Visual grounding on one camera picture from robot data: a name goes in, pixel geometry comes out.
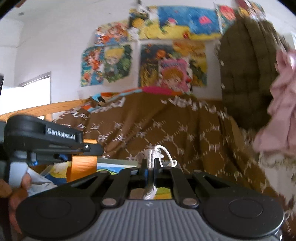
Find swimming mermaid poster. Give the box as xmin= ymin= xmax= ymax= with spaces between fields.
xmin=95 ymin=20 xmax=128 ymax=46

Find olive quilted jacket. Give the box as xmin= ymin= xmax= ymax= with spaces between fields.
xmin=217 ymin=18 xmax=289 ymax=130

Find wooden bed rail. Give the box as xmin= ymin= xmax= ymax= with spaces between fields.
xmin=1 ymin=99 xmax=85 ymax=121

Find pink crumpled garment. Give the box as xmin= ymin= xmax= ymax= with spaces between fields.
xmin=253 ymin=50 xmax=295 ymax=155

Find rightmost wall poster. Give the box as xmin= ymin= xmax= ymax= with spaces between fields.
xmin=236 ymin=0 xmax=267 ymax=21

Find white rope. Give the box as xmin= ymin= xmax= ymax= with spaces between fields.
xmin=136 ymin=145 xmax=178 ymax=200

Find blond boy poster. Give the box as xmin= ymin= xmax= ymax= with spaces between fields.
xmin=103 ymin=43 xmax=133 ymax=83

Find grey tray with cartoon picture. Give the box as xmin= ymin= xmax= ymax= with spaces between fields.
xmin=39 ymin=157 xmax=173 ymax=200

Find left hand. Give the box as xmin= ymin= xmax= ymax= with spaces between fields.
xmin=1 ymin=173 xmax=32 ymax=234

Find anime girl poster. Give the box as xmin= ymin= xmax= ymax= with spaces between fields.
xmin=80 ymin=46 xmax=104 ymax=87

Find brown patterned blanket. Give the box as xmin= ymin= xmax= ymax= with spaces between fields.
xmin=55 ymin=89 xmax=295 ymax=238

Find red haired character poster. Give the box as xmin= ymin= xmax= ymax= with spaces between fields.
xmin=215 ymin=4 xmax=238 ymax=35

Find pink magazine poster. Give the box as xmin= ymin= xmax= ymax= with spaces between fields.
xmin=158 ymin=59 xmax=191 ymax=93

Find blue white cartoon cloth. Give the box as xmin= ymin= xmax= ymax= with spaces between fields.
xmin=26 ymin=162 xmax=71 ymax=196

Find blue sea yellow sand poster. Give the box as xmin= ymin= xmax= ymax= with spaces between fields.
xmin=127 ymin=5 xmax=221 ymax=41

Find orange cloth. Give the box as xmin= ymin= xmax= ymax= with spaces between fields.
xmin=66 ymin=138 xmax=98 ymax=183

